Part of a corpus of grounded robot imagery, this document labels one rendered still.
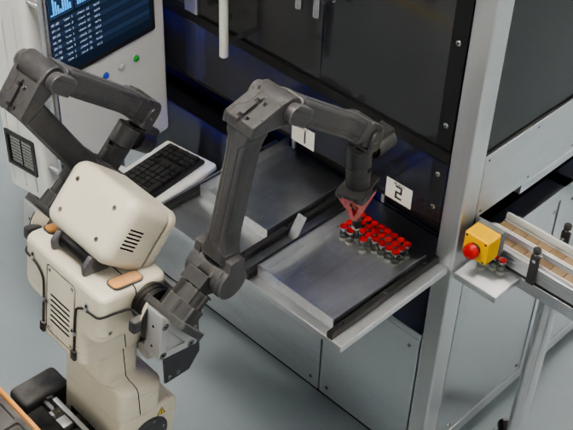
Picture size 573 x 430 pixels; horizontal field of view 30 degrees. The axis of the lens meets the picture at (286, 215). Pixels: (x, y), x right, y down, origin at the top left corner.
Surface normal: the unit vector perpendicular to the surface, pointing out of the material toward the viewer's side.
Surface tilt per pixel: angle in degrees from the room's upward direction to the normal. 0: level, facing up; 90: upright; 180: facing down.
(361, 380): 90
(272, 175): 0
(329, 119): 93
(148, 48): 90
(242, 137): 81
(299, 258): 0
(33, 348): 0
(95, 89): 97
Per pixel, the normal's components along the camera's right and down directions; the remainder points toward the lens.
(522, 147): 0.71, 0.47
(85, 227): -0.51, -0.22
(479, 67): -0.70, 0.44
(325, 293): 0.04, -0.77
